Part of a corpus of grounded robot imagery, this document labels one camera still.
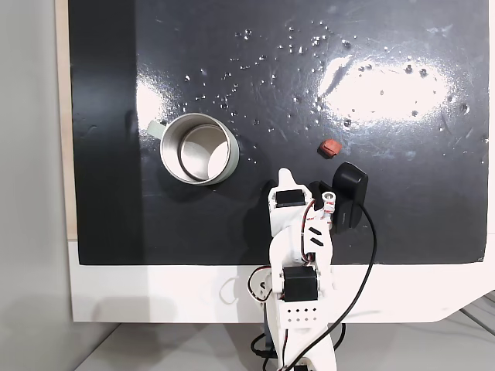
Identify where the small red cube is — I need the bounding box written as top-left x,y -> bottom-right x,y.
316,138 -> 342,158

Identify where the pale green steel mug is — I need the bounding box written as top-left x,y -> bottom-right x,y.
145,112 -> 241,187

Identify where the black table mat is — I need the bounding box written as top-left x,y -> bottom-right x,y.
68,0 -> 487,267

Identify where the white taped camera mount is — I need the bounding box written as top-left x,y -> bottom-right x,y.
318,191 -> 338,230

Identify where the black oval camera box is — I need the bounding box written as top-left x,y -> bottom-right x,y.
330,162 -> 369,236

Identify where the red black servo wire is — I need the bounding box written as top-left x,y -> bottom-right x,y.
247,265 -> 272,305

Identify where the black camera cable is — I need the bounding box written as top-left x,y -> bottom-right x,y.
249,203 -> 378,371

